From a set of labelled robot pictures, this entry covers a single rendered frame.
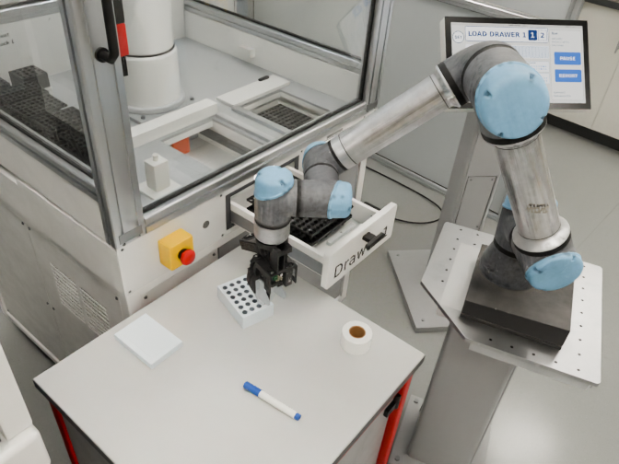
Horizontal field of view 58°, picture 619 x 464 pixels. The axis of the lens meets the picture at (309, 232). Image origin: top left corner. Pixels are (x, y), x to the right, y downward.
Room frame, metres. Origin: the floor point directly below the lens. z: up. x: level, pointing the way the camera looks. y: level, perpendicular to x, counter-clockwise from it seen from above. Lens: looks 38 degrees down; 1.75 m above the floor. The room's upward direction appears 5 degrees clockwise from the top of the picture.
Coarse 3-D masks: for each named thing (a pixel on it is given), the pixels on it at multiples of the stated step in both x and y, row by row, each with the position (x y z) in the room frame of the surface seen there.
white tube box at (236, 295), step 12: (240, 276) 1.02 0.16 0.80; (228, 288) 0.97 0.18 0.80; (240, 288) 0.97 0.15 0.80; (228, 300) 0.93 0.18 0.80; (240, 300) 0.93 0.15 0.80; (252, 300) 0.94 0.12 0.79; (240, 312) 0.90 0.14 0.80; (252, 312) 0.90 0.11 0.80; (264, 312) 0.92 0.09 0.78; (240, 324) 0.89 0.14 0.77; (252, 324) 0.90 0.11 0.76
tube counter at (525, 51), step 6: (516, 48) 1.91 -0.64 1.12; (522, 48) 1.92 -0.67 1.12; (528, 48) 1.92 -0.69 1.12; (534, 48) 1.93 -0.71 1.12; (540, 48) 1.93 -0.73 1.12; (546, 48) 1.94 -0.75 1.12; (522, 54) 1.90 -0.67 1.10; (528, 54) 1.91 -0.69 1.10; (534, 54) 1.91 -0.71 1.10; (540, 54) 1.92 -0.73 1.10; (546, 54) 1.92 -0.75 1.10
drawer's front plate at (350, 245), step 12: (396, 204) 1.20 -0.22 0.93; (372, 216) 1.14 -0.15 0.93; (384, 216) 1.16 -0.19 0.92; (360, 228) 1.08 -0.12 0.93; (372, 228) 1.11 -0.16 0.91; (348, 240) 1.03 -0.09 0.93; (360, 240) 1.07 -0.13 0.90; (384, 240) 1.18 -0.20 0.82; (336, 252) 0.99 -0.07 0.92; (348, 252) 1.04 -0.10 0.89; (324, 264) 0.98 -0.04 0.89; (336, 264) 1.00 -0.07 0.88; (348, 264) 1.04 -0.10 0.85; (324, 276) 0.98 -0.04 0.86
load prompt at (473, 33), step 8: (472, 32) 1.92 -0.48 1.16; (480, 32) 1.92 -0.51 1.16; (488, 32) 1.93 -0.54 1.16; (496, 32) 1.93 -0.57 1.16; (504, 32) 1.94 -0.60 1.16; (512, 32) 1.94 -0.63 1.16; (520, 32) 1.95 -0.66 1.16; (528, 32) 1.96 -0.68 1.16; (536, 32) 1.96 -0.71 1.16; (544, 32) 1.97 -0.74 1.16; (472, 40) 1.90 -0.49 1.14; (480, 40) 1.91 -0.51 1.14; (488, 40) 1.91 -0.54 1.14; (496, 40) 1.92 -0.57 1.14; (504, 40) 1.92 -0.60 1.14; (512, 40) 1.93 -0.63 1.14; (520, 40) 1.93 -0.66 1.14; (528, 40) 1.94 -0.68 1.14; (536, 40) 1.95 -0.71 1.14; (544, 40) 1.95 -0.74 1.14
